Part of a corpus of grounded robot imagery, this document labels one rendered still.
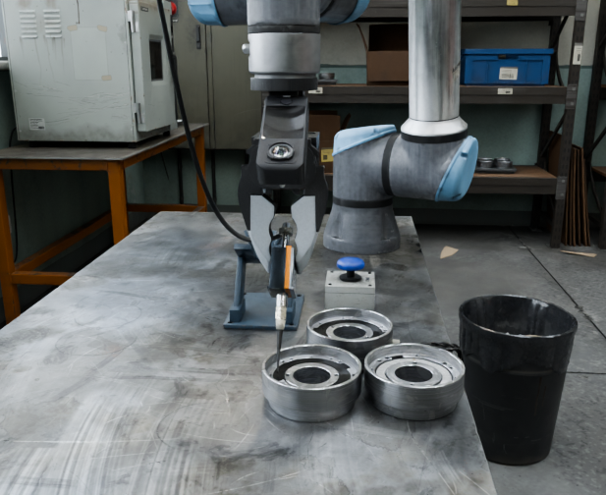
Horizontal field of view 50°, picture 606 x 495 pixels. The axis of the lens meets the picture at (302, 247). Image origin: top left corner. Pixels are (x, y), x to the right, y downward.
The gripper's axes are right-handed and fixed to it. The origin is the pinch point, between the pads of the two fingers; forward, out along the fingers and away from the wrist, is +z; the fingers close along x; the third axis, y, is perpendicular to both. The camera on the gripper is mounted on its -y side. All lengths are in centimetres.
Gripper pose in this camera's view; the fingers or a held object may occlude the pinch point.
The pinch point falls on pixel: (283, 263)
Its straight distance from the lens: 72.1
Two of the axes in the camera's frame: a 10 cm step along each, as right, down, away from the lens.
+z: 0.0, 9.6, 2.8
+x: -10.0, -0.2, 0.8
